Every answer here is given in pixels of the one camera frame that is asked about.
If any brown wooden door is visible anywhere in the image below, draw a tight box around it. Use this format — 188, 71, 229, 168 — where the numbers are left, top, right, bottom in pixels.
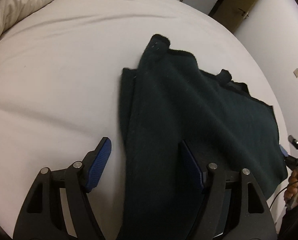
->
209, 0, 258, 33

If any dark green knit garment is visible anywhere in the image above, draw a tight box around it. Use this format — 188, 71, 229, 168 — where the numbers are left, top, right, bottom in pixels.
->
118, 34, 287, 239

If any white bed mattress sheet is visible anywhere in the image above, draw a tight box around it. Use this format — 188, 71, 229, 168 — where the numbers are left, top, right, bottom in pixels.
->
0, 0, 290, 239

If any beige wall switch plate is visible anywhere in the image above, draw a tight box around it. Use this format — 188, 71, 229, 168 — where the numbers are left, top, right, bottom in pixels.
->
293, 68, 298, 78

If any person's right hand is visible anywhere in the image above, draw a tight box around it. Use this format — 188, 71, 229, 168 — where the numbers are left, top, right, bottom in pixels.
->
284, 168, 298, 210

